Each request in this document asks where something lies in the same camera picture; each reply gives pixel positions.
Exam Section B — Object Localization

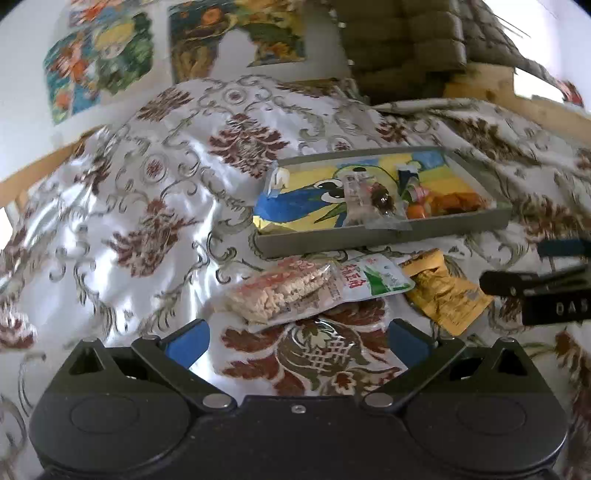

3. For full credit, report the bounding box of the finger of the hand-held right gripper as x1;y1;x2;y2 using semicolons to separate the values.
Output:
537;237;591;260
479;265;591;298

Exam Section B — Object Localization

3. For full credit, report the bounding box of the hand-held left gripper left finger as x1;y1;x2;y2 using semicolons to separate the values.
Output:
60;318;237;411

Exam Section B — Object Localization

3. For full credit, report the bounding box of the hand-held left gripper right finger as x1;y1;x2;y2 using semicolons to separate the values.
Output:
360;318;539;411

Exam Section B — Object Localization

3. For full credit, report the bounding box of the yellow snack packet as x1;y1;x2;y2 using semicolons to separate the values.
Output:
398;248;496;336

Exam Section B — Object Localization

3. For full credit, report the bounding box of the green and white snack packet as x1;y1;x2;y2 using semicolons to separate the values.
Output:
339;255;416;304

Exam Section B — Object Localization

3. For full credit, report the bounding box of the orange snack packet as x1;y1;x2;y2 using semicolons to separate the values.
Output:
422;185;491;217

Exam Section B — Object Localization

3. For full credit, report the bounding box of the clear noodle snack packet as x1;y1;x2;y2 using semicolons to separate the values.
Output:
216;257;343;327

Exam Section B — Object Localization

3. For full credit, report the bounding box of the clear packet of colourful candy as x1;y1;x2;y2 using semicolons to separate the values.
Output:
399;178;434;219

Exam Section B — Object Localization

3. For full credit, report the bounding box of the clear plastic snack packet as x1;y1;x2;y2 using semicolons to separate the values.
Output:
344;170;402;230

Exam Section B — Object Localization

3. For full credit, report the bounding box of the grey tray with cartoon print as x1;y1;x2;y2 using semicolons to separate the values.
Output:
253;147;513;259

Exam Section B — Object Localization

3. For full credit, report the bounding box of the floral satin blanket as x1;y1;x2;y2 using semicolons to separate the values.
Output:
0;76;591;480

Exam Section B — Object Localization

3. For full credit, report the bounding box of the olive quilted jacket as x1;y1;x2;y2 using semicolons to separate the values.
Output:
332;0;568;106

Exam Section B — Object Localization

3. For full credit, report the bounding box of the red-haired girl blue poster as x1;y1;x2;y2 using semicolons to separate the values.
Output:
43;31;103;124

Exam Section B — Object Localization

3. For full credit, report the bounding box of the wooden bed frame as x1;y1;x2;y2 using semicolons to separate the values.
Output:
0;62;591;217

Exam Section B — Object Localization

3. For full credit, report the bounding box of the blond figure wall poster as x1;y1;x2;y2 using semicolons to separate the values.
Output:
91;11;154;97

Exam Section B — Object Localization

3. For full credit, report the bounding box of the dark swirly wall poster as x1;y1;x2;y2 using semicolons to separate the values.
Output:
167;0;237;85

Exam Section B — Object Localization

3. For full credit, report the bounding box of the orange landscape wall poster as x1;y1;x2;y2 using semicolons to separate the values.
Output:
235;0;308;68

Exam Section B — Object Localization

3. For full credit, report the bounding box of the orange-haired girl wall poster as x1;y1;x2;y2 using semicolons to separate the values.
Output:
68;0;155;27

